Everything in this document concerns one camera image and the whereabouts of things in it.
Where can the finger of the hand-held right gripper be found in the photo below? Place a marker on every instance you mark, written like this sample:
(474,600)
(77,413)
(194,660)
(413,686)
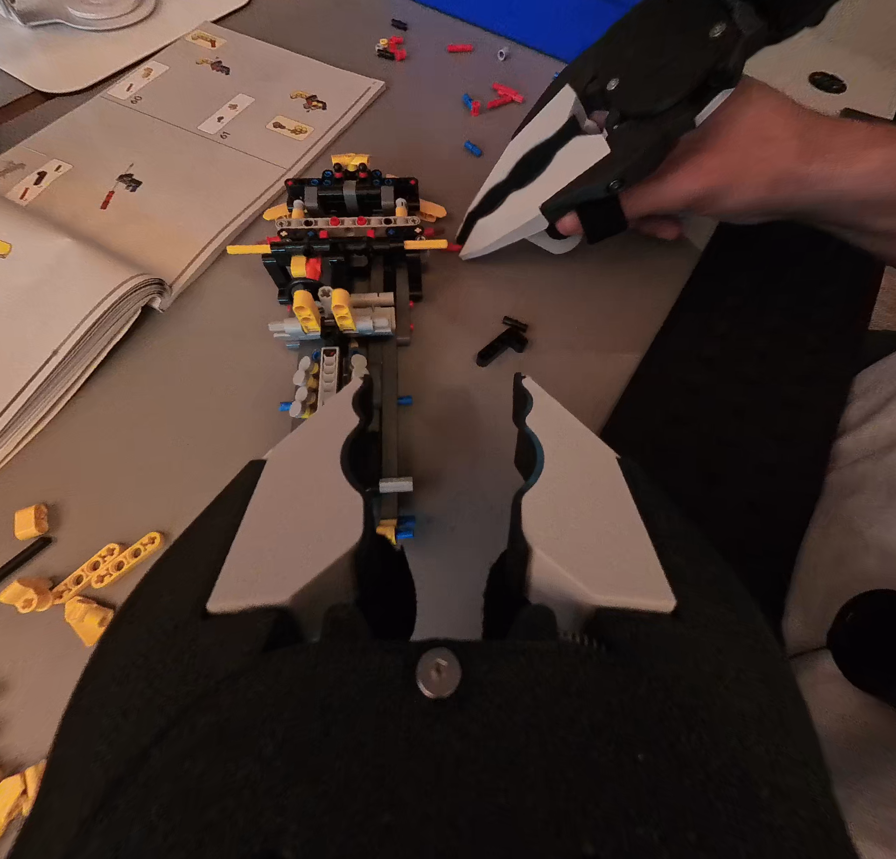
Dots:
(518,145)
(532,208)

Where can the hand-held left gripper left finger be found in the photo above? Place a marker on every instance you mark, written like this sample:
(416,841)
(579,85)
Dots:
(287,523)

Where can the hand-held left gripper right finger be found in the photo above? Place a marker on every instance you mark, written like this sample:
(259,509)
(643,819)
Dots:
(595,523)

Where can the toy brick car chassis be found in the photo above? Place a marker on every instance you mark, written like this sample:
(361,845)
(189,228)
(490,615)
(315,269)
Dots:
(350,229)

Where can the person's right hand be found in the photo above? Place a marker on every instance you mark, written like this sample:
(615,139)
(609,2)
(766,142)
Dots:
(756,166)

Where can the pile of red blue pins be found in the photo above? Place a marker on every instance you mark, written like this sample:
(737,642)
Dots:
(505,95)

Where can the red and black toy pieces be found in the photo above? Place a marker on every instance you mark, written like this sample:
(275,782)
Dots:
(392,48)

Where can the scattered yellow toy beams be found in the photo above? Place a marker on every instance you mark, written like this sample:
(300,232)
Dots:
(105,565)

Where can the dark dotted panel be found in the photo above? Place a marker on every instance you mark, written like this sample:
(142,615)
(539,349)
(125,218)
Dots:
(735,383)

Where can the black toy axle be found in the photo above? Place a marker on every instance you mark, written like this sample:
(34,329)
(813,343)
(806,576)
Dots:
(24,558)

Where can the building instruction book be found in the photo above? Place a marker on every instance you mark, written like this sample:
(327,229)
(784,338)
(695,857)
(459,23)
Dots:
(175,173)

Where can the white stand with flat base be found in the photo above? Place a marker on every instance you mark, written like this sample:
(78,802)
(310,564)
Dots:
(140,26)

